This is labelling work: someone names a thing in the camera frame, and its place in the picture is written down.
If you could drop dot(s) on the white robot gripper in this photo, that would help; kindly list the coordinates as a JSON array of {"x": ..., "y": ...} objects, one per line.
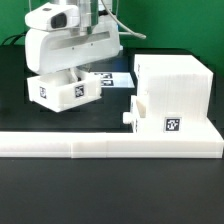
[{"x": 49, "y": 52}]

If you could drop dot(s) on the white drawer box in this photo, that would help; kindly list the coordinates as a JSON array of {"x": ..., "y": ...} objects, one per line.
[{"x": 59, "y": 91}]

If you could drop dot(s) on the white drawer with knob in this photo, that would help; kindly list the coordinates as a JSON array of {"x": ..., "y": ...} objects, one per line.
[{"x": 136, "y": 117}]

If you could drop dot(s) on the white drawer cabinet housing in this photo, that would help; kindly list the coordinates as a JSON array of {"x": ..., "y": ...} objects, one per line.
[{"x": 173, "y": 92}]

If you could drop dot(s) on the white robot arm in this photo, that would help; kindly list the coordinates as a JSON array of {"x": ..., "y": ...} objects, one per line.
[{"x": 89, "y": 17}]

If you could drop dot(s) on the white marker sheet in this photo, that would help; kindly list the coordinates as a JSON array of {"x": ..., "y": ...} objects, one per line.
[{"x": 115, "y": 79}]

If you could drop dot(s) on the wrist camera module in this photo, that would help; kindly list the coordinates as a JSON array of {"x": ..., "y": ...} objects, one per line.
[{"x": 51, "y": 17}]

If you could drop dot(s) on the white L-shaped base frame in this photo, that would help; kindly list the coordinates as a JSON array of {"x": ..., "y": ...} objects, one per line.
[{"x": 203, "y": 142}]

